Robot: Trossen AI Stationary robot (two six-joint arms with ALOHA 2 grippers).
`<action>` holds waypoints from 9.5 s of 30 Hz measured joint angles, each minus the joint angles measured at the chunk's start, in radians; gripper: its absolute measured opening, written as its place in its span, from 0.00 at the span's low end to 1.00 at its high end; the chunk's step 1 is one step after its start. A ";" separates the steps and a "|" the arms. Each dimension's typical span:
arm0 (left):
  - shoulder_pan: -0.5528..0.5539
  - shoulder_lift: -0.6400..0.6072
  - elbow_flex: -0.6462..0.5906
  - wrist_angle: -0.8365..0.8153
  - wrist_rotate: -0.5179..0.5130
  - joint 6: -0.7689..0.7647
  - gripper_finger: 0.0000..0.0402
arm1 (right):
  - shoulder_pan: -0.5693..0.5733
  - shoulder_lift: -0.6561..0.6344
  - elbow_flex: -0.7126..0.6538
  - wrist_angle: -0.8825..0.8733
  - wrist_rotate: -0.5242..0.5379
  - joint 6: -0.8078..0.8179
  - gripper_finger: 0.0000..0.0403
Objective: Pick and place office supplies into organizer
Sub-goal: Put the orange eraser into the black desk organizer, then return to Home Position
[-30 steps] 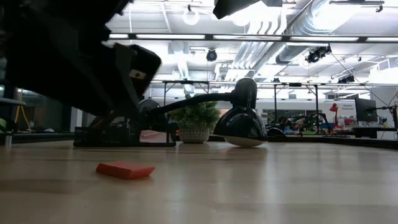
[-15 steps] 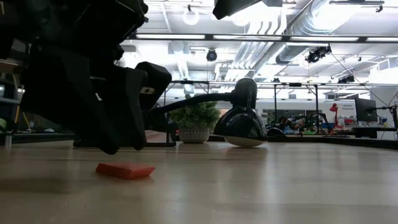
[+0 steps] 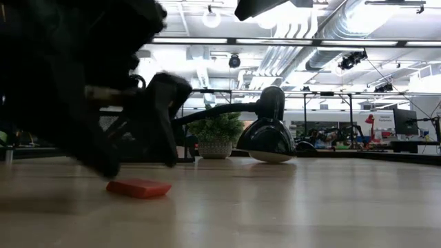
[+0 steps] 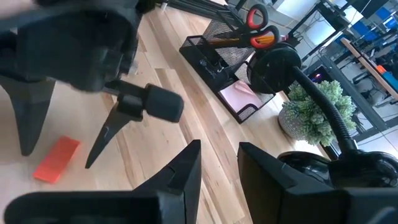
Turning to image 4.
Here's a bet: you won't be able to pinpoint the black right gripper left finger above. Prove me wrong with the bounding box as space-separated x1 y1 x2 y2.
2 139 202 224

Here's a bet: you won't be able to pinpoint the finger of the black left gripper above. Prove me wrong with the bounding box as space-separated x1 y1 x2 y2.
85 102 144 169
0 76 57 156

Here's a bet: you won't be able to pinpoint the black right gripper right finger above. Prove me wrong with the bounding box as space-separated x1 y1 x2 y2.
238 142 398 224

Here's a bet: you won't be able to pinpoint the pink sticky note pad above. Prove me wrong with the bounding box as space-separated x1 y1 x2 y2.
219 80 265 114

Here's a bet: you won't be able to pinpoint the yellow pencil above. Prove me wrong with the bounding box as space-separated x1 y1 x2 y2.
208 33 287 48

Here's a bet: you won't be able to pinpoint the red black scissors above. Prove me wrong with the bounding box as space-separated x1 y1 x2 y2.
214 3 280 50

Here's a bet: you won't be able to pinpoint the black mesh desk organizer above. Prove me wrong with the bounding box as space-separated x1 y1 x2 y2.
179 18 280 124

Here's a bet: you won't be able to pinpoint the orange eraser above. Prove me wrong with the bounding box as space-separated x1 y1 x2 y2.
32 136 81 184

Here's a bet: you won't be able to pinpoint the green potted plant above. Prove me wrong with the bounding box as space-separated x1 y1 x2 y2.
278 80 358 147

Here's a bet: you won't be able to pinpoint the black computer tower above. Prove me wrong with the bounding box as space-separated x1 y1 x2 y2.
307 65 327 85

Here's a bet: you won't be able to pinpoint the black computer desk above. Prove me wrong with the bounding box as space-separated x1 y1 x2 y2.
289 0 398 144

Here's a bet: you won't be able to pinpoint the black gooseneck desk lamp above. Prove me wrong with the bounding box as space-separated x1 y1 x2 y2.
248 43 398 189

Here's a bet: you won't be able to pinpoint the wooden top workbench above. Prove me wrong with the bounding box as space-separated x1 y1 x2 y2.
340 37 398 103

